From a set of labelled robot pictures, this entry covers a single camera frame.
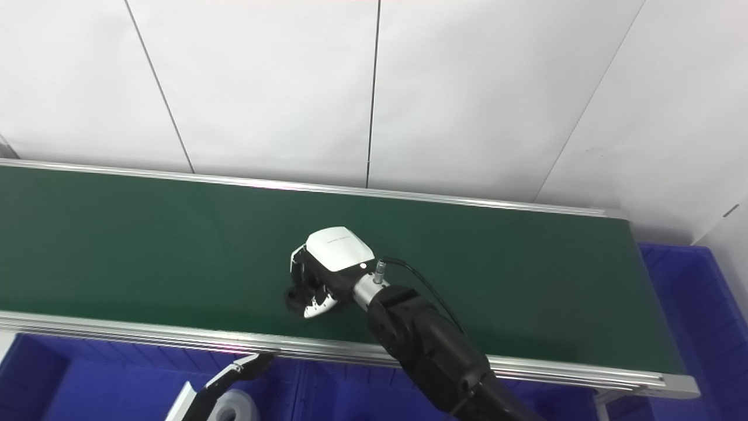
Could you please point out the blue plastic bin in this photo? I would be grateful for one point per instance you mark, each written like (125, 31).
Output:
(701, 327)
(362, 397)
(105, 386)

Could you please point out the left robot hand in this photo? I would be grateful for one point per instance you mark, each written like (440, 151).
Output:
(201, 403)

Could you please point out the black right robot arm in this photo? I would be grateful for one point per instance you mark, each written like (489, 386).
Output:
(426, 345)

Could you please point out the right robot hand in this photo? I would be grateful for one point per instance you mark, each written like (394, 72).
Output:
(336, 251)

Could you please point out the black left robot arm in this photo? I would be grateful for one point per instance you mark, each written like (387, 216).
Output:
(193, 418)

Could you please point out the green conveyor belt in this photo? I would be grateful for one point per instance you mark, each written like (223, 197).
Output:
(175, 251)

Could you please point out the black flanged metal part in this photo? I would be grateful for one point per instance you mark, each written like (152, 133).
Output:
(294, 301)

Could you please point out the white round part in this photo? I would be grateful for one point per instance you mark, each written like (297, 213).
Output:
(236, 408)

